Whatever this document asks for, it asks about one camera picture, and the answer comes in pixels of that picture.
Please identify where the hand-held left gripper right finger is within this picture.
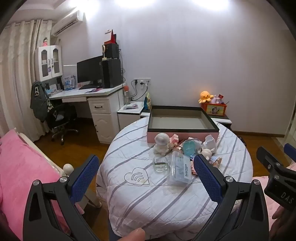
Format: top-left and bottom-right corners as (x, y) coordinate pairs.
(193, 153), (271, 241)

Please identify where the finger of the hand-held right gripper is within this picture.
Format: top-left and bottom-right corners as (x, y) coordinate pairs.
(284, 143), (296, 156)
(256, 146), (285, 177)

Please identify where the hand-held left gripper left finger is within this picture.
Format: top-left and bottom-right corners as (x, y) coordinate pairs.
(23, 154), (100, 241)

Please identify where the small pink cube toy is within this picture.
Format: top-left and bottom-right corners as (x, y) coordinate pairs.
(209, 156), (223, 168)

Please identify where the pig doll figurine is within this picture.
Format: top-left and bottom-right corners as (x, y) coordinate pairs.
(200, 148), (214, 160)

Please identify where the clear plastic box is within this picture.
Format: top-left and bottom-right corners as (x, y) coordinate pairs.
(168, 152), (193, 185)

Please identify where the blue bottle with pink cap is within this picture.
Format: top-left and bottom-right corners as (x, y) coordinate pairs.
(181, 137), (201, 158)

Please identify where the square glass perfume bottle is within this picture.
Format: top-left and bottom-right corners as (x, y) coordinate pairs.
(153, 157), (171, 174)

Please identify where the pink block figure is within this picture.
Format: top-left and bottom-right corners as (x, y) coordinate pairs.
(169, 134), (183, 147)

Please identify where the white astronaut figurine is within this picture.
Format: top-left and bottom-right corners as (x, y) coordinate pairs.
(154, 133), (174, 156)

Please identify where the pink box with black rim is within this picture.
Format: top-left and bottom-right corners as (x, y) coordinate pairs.
(146, 106), (220, 144)

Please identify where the person's right hand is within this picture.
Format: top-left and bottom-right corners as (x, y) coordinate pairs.
(269, 204), (296, 241)

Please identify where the person's left hand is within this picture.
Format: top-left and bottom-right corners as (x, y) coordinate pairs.
(120, 228), (147, 241)

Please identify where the pink printed cloth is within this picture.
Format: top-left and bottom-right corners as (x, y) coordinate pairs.
(252, 162), (296, 241)

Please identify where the black low cabinet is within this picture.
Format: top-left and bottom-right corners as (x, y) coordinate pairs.
(140, 109), (233, 130)

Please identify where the round table with striped cloth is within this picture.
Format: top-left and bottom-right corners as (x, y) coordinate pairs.
(96, 116), (253, 239)

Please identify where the pink blanket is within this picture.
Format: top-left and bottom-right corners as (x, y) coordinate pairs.
(0, 130), (86, 241)

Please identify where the black office chair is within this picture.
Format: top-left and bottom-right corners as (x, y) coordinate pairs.
(46, 103), (79, 145)

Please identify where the red storage box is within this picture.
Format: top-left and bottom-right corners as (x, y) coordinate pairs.
(201, 102), (227, 117)

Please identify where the white desk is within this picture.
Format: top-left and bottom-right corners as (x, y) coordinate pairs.
(47, 83), (126, 145)

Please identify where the white nightstand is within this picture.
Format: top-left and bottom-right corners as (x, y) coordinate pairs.
(117, 101), (145, 135)

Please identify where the orange octopus plush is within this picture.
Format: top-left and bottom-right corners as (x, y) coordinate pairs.
(198, 91), (214, 103)

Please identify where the grey jacket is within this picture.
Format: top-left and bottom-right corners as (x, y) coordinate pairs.
(30, 81), (50, 123)

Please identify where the blue printed package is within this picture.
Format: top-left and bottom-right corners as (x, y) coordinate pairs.
(62, 75), (76, 90)

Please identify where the black computer tower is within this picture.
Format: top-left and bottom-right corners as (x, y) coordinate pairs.
(102, 59), (122, 88)

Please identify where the black computer monitor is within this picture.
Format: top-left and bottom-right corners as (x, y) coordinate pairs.
(77, 55), (104, 87)

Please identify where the beige curtain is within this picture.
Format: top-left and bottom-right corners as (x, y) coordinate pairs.
(0, 19), (55, 142)

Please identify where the black speaker box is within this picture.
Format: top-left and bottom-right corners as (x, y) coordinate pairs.
(105, 44), (119, 59)

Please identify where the red gift box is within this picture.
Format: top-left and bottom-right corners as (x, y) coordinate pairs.
(104, 30), (117, 45)

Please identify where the white air conditioner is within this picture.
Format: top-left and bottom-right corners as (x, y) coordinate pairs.
(51, 10), (83, 36)

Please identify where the white bed frame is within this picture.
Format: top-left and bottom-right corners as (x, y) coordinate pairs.
(14, 128), (102, 208)

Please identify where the black cable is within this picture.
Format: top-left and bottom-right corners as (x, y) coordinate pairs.
(131, 80), (139, 101)

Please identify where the white wall cabinet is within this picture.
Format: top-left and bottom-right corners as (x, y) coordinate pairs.
(34, 45), (63, 82)

